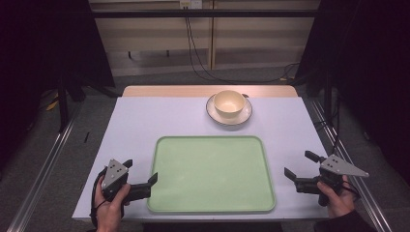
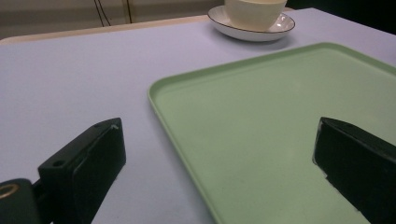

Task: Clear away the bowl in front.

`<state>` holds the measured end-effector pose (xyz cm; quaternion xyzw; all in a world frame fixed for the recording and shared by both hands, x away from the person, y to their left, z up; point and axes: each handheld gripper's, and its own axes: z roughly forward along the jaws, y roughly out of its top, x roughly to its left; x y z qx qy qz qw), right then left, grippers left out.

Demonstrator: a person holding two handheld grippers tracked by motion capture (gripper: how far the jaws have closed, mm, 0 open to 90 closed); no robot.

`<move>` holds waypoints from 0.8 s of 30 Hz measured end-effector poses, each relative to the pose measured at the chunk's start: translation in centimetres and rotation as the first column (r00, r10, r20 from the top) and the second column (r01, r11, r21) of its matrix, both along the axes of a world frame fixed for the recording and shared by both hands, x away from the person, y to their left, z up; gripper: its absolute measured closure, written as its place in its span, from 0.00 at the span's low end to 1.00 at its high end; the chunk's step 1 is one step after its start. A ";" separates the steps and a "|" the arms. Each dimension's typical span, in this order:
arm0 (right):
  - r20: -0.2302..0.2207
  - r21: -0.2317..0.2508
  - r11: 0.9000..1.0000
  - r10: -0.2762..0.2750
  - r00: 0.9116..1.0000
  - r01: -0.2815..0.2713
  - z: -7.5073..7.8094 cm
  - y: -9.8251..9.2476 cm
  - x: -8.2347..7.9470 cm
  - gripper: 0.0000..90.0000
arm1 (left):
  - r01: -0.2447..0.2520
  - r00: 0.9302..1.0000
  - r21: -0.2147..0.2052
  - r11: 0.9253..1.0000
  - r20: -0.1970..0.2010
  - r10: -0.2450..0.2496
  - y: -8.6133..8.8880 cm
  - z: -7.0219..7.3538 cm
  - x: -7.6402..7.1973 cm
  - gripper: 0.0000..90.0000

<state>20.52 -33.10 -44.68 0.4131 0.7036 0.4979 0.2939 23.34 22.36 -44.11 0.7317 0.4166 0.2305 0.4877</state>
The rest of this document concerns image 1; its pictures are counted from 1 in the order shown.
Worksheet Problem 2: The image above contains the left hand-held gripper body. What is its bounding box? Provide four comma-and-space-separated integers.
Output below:
101, 159, 153, 204

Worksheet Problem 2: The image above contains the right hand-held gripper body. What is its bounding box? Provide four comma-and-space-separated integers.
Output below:
294, 154, 370, 207

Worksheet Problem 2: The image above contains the person's right hand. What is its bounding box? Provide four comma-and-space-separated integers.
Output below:
316, 175, 356, 219

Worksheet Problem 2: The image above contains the person's left hand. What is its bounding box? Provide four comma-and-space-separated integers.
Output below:
95, 176, 132, 232

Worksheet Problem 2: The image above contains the white table cover sheet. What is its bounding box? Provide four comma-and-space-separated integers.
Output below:
72, 96, 332, 223

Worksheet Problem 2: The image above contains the person's dark right sleeve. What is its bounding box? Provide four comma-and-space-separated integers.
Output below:
313, 209, 379, 232

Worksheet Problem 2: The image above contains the green plastic tray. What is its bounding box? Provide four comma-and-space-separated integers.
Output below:
146, 135, 278, 215

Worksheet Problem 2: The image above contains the black metal stand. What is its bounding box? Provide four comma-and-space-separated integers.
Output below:
57, 72, 72, 133
323, 69, 334, 128

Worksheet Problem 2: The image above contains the white plate with dark rim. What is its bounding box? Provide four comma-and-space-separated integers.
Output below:
205, 93, 253, 127

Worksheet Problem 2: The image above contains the cream bowl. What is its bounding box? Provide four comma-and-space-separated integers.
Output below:
213, 89, 248, 120

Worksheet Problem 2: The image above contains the dark curtain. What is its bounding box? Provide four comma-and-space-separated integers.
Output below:
293, 0, 410, 187
0, 0, 116, 172

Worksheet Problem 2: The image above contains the black horizontal bar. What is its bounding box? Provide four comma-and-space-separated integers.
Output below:
91, 9, 321, 19

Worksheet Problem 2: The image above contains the aluminium floor rail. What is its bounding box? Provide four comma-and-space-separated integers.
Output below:
309, 99, 394, 232
5, 101, 84, 232

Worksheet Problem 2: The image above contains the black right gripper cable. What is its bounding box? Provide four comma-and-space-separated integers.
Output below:
341, 181, 361, 198

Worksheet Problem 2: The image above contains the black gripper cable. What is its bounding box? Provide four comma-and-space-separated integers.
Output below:
341, 181, 361, 198
89, 165, 109, 230

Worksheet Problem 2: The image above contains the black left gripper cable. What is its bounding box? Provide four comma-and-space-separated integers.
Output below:
89, 165, 109, 230

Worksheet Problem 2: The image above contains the black floor cable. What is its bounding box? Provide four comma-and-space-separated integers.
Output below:
312, 96, 343, 157

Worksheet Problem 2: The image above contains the black wall cable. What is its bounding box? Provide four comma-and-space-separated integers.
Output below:
184, 8, 301, 85
186, 15, 226, 83

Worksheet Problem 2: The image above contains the white wall outlet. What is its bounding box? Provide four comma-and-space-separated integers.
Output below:
179, 0, 204, 10

